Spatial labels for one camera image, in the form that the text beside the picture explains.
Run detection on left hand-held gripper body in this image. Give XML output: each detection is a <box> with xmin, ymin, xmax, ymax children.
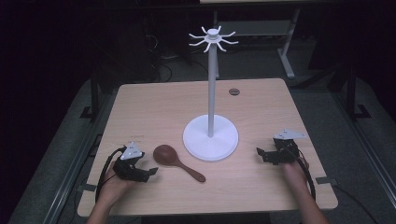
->
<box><xmin>112</xmin><ymin>141</ymin><xmax>149</xmax><ymax>183</ymax></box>

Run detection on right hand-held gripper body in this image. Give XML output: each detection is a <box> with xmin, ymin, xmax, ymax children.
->
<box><xmin>264</xmin><ymin>129</ymin><xmax>308</xmax><ymax>166</ymax></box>

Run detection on brown wooden spoon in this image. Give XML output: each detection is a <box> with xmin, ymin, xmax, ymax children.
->
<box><xmin>152</xmin><ymin>144</ymin><xmax>206</xmax><ymax>184</ymax></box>

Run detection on white hook stand rack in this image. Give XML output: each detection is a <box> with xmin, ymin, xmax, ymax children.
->
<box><xmin>182</xmin><ymin>25</ymin><xmax>240</xmax><ymax>162</ymax></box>

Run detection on person's left hand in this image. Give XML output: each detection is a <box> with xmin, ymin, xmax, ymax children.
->
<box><xmin>97</xmin><ymin>170</ymin><xmax>138</xmax><ymax>204</ymax></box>

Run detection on person's right hand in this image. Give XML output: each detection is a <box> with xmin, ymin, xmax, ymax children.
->
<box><xmin>281</xmin><ymin>159</ymin><xmax>310</xmax><ymax>189</ymax></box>

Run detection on grey tape strip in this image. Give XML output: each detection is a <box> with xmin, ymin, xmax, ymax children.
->
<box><xmin>76</xmin><ymin>183</ymin><xmax>98</xmax><ymax>193</ymax></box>
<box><xmin>315</xmin><ymin>175</ymin><xmax>338</xmax><ymax>187</ymax></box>

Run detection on black metal stand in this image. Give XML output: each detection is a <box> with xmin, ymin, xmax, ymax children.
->
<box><xmin>78</xmin><ymin>77</ymin><xmax>101</xmax><ymax>121</ymax></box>
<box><xmin>345</xmin><ymin>65</ymin><xmax>373</xmax><ymax>121</ymax></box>

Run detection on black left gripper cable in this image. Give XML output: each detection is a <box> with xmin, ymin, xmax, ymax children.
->
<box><xmin>94</xmin><ymin>147</ymin><xmax>126</xmax><ymax>203</ymax></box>

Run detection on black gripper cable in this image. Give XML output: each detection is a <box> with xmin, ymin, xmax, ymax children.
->
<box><xmin>94</xmin><ymin>147</ymin><xmax>126</xmax><ymax>203</ymax></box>
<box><xmin>293</xmin><ymin>153</ymin><xmax>318</xmax><ymax>202</ymax></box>

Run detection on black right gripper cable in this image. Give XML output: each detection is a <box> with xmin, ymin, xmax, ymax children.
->
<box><xmin>293</xmin><ymin>153</ymin><xmax>318</xmax><ymax>202</ymax></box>

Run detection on grey metal floor rail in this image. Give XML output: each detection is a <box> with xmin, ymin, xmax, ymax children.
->
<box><xmin>330</xmin><ymin>90</ymin><xmax>396</xmax><ymax>200</ymax></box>
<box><xmin>41</xmin><ymin>92</ymin><xmax>120</xmax><ymax>224</ymax></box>

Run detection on black floor cable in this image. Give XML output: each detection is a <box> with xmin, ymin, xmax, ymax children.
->
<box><xmin>332</xmin><ymin>184</ymin><xmax>379</xmax><ymax>224</ymax></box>

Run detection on white background desk frame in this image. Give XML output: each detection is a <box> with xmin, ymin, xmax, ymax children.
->
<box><xmin>199</xmin><ymin>0</ymin><xmax>302</xmax><ymax>79</ymax></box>

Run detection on black background cables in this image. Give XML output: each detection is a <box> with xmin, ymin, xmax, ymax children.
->
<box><xmin>143</xmin><ymin>29</ymin><xmax>209</xmax><ymax>83</ymax></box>

